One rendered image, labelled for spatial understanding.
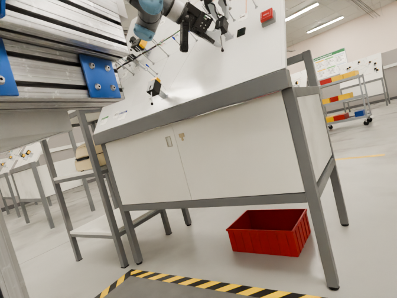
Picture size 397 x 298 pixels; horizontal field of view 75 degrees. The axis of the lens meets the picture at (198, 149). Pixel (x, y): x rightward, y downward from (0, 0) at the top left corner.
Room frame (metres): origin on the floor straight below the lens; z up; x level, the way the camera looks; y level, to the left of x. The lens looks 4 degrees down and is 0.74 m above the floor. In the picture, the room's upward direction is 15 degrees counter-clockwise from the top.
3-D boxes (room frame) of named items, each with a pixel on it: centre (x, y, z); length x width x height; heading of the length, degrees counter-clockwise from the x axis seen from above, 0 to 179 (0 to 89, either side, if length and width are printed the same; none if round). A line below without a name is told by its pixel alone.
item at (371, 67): (8.48, -5.69, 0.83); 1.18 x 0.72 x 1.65; 46
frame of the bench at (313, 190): (1.53, -0.07, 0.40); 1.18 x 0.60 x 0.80; 55
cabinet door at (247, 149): (1.14, -0.13, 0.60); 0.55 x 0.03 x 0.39; 55
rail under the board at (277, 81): (1.28, 0.11, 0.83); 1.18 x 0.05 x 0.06; 55
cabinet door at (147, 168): (1.45, 0.32, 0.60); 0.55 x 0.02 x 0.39; 55
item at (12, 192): (5.48, 3.73, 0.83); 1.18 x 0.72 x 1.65; 45
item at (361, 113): (5.43, -3.07, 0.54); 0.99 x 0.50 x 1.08; 48
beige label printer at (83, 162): (1.87, 0.69, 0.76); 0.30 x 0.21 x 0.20; 148
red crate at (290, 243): (1.46, -0.28, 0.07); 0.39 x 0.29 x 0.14; 53
